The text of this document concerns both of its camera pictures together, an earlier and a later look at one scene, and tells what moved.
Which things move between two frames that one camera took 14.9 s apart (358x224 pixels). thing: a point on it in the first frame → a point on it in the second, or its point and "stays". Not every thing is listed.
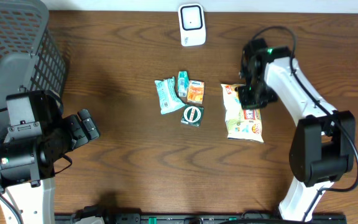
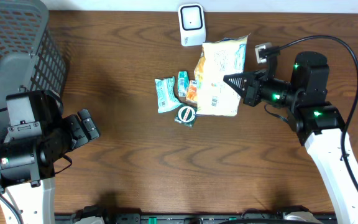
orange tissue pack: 196,91 stays
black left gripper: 78,128 stays
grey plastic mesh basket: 20,51 stays
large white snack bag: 241,123 → 218,60
